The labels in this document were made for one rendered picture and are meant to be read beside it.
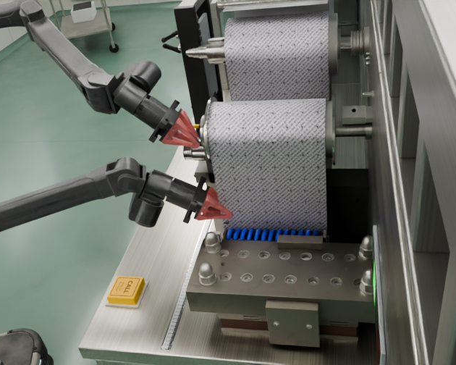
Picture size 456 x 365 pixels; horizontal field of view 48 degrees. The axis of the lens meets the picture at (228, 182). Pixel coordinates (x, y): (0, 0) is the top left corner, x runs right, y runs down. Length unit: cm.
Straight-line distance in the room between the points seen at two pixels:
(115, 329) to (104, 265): 158
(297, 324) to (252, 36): 64
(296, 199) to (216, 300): 27
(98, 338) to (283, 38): 78
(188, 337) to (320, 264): 32
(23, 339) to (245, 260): 134
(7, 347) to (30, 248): 96
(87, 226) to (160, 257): 177
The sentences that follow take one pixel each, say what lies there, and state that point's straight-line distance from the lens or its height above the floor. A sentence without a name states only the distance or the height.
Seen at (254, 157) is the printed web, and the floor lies 122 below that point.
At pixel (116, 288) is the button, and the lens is 126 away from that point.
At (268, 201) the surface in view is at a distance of 111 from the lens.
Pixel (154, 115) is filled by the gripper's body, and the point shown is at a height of 131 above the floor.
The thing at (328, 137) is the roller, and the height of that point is 126.
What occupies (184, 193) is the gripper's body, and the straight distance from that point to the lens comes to 112.
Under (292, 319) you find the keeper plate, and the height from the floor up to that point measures 99.
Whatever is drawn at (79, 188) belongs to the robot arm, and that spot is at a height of 119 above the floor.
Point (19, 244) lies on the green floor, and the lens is 316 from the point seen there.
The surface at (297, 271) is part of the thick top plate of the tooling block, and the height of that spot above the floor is 103.
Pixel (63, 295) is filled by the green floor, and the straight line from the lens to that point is 271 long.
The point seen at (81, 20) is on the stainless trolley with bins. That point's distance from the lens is 606.
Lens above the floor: 178
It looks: 34 degrees down
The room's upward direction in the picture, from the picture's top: 9 degrees counter-clockwise
